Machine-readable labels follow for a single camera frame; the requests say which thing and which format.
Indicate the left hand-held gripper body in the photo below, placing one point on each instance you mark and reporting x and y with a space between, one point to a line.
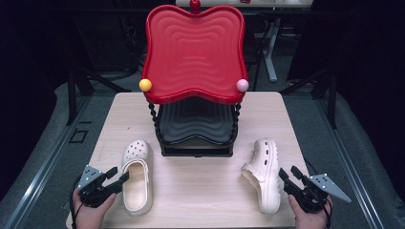
95 191

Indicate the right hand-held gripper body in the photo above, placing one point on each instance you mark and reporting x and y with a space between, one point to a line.
310 195

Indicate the cream clog shoe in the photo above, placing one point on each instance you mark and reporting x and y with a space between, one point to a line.
266 178
137 187

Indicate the red and black shoe rack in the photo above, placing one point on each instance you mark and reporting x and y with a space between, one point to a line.
194 47

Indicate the person's right hand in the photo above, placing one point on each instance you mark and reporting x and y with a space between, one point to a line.
310 221

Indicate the person's left hand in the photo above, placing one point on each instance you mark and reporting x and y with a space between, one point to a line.
90 218

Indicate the black metal stand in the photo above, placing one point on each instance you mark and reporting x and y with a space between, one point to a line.
333 101
72 95

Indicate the white-legged desk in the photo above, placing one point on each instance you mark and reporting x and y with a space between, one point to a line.
271 47

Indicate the grey metal floor rail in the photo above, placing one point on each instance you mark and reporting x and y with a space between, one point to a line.
347 165
47 165

